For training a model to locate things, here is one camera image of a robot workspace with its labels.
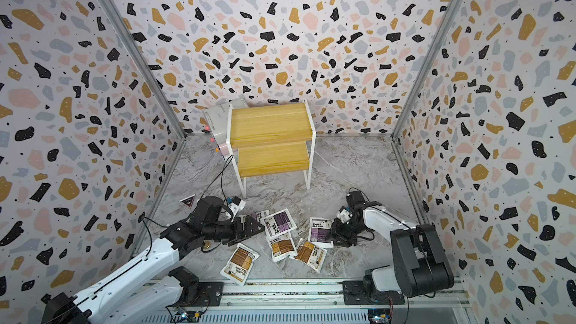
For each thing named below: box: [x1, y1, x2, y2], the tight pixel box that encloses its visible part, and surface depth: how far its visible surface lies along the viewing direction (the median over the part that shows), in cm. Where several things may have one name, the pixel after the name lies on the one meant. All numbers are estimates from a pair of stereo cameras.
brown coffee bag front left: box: [219, 243, 260, 286], surface depth 80 cm
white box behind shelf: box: [202, 96, 249, 147], surface depth 100 cm
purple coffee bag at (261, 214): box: [255, 209, 270, 223], surface depth 94 cm
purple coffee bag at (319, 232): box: [308, 216, 334, 249], surface depth 89 cm
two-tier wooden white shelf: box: [226, 99, 317, 198], surface depth 83 cm
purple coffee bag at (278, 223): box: [260, 208, 298, 239], surface depth 92 cm
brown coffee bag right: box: [290, 237, 327, 273], surface depth 82 cm
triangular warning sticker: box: [178, 193, 196, 208], surface depth 99 cm
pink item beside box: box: [219, 142, 231, 157], surface depth 99 cm
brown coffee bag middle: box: [269, 232, 298, 262], surface depth 83 cm
